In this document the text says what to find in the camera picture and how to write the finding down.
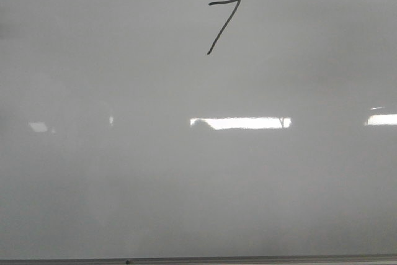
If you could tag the grey aluminium whiteboard frame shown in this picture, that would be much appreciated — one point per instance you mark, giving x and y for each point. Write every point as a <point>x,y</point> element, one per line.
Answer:
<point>321,259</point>

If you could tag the black drawn number seven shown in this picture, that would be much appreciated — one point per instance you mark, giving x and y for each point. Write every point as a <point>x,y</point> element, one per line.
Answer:
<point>233,12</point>

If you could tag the white glossy whiteboard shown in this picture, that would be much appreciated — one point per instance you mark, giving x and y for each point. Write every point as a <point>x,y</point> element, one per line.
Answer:
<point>121,137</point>

